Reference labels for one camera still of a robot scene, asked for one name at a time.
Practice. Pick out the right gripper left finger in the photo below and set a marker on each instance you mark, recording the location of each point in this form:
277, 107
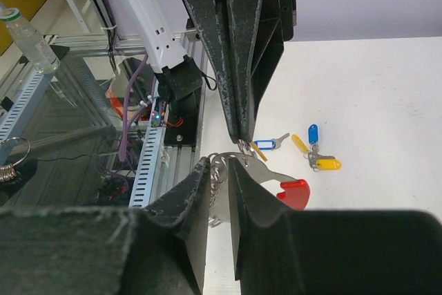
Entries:
160, 249

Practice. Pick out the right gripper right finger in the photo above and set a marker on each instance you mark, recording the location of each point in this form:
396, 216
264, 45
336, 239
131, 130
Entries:
278, 250

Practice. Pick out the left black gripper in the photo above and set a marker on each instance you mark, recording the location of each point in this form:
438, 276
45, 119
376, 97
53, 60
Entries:
257, 31

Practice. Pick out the red handled metal keyring holder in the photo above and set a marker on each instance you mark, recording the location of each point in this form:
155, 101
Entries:
293, 192

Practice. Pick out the yellow tag key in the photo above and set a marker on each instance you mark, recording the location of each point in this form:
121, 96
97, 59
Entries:
249, 151
299, 144
323, 163

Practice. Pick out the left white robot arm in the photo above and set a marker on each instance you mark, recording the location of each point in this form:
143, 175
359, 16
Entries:
169, 61

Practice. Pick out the spare keyring bundle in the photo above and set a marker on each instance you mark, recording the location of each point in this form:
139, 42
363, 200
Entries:
8, 171

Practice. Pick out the blue tag key lower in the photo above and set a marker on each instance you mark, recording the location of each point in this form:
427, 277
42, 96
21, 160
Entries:
271, 144

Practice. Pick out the blue tag key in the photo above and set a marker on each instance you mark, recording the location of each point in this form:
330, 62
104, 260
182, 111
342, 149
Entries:
271, 144
313, 135

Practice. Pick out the yellow tag key flat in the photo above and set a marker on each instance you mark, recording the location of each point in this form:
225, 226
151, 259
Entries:
299, 144

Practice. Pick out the blue tag key upper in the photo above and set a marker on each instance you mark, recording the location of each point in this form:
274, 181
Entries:
313, 135

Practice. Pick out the clear plastic bottle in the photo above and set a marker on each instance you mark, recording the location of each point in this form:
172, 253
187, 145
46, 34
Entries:
30, 41

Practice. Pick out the slotted cable duct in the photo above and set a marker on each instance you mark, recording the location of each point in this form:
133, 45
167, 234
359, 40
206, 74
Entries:
145, 173

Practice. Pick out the aluminium front rail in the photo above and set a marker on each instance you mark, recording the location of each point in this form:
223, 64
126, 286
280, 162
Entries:
100, 127

